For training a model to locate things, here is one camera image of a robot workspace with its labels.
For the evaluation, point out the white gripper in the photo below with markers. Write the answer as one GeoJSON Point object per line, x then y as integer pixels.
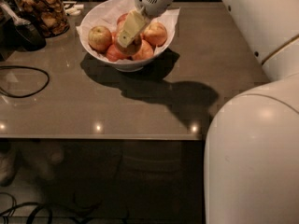
{"type": "Point", "coordinates": [136, 20]}

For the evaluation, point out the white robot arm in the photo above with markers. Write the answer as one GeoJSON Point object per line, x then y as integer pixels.
{"type": "Point", "coordinates": [251, 162]}

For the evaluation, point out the dark red apple back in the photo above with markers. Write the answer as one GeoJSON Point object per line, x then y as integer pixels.
{"type": "Point", "coordinates": [122, 18]}

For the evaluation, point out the orange-red apple front right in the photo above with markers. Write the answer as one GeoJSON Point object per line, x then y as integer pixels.
{"type": "Point", "coordinates": [144, 53]}

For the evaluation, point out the red apple front left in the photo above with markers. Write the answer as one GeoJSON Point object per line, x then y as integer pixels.
{"type": "Point", "coordinates": [113, 54]}

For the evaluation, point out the white ceramic bowl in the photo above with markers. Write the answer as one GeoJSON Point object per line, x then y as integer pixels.
{"type": "Point", "coordinates": [127, 66]}

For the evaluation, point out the small white items behind bowl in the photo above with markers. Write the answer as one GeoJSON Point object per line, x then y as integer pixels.
{"type": "Point", "coordinates": [73, 9]}

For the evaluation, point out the white paper liner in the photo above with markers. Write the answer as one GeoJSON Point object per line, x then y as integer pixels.
{"type": "Point", "coordinates": [102, 13]}

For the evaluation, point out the glass jar of dried chips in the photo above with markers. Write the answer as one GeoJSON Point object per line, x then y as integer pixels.
{"type": "Point", "coordinates": [49, 15]}

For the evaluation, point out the white shoe on floor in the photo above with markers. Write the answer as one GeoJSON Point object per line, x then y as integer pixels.
{"type": "Point", "coordinates": [7, 166]}

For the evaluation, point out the black scoop with silver handle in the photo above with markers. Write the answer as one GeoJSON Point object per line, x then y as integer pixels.
{"type": "Point", "coordinates": [27, 34]}

